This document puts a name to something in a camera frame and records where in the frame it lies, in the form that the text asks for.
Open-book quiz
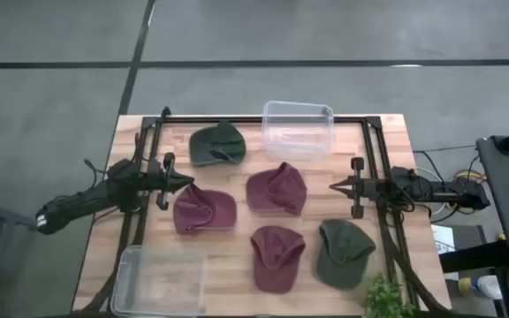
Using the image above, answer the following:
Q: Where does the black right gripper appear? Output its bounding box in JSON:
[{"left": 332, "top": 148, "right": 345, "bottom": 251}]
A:
[{"left": 328, "top": 156, "right": 391, "bottom": 220}]

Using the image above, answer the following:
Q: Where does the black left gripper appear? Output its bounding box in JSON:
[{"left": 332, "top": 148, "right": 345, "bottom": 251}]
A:
[{"left": 137, "top": 152, "right": 195, "bottom": 211}]

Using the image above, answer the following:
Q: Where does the maroon cap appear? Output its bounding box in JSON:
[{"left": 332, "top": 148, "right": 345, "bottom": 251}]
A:
[
  {"left": 249, "top": 224, "right": 307, "bottom": 295},
  {"left": 245, "top": 161, "right": 308, "bottom": 217},
  {"left": 172, "top": 183, "right": 239, "bottom": 235}
]

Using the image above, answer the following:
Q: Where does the dark green cap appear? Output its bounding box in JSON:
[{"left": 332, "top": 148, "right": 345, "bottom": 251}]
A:
[
  {"left": 315, "top": 218, "right": 377, "bottom": 292},
  {"left": 187, "top": 119, "right": 247, "bottom": 168}
]

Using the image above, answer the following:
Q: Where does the clear plastic bin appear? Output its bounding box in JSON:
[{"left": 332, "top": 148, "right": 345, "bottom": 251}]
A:
[
  {"left": 110, "top": 245, "right": 209, "bottom": 318},
  {"left": 261, "top": 100, "right": 335, "bottom": 161}
]

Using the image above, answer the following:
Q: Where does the white paper sheet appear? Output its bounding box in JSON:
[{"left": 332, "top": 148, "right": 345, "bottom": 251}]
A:
[{"left": 430, "top": 223, "right": 458, "bottom": 255}]

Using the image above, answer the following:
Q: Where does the green leafy plant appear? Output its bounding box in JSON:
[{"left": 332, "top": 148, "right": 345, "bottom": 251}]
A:
[{"left": 363, "top": 273, "right": 417, "bottom": 318}]

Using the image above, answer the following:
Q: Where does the black stand bar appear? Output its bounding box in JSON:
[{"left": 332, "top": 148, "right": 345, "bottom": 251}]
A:
[{"left": 438, "top": 238, "right": 509, "bottom": 274}]

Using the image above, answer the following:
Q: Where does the white bottle yellow cap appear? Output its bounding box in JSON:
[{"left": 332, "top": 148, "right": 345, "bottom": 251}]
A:
[{"left": 457, "top": 276, "right": 503, "bottom": 301}]

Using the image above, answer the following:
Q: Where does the black aluminium table frame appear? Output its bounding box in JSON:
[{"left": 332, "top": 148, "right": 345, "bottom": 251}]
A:
[{"left": 72, "top": 105, "right": 452, "bottom": 317}]

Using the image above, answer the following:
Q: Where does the white cable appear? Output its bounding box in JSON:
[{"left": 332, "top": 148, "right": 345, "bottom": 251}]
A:
[{"left": 415, "top": 165, "right": 448, "bottom": 217}]

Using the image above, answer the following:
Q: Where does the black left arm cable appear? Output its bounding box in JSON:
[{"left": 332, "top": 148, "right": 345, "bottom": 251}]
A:
[{"left": 83, "top": 157, "right": 110, "bottom": 176}]

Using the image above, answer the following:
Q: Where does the black floor cable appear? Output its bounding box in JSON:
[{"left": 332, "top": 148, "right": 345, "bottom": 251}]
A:
[{"left": 413, "top": 144, "right": 479, "bottom": 155}]

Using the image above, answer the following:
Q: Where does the yellow cable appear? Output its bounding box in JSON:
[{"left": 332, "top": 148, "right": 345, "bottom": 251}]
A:
[{"left": 455, "top": 171, "right": 488, "bottom": 185}]

